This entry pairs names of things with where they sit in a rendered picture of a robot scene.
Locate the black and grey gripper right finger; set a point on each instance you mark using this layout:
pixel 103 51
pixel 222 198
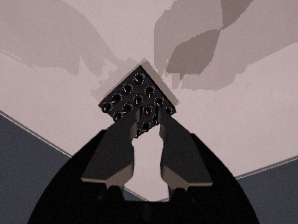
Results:
pixel 186 162

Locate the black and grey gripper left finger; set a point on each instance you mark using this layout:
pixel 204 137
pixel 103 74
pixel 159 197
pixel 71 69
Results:
pixel 106 160

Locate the black knob box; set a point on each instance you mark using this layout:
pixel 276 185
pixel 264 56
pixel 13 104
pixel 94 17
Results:
pixel 142 91

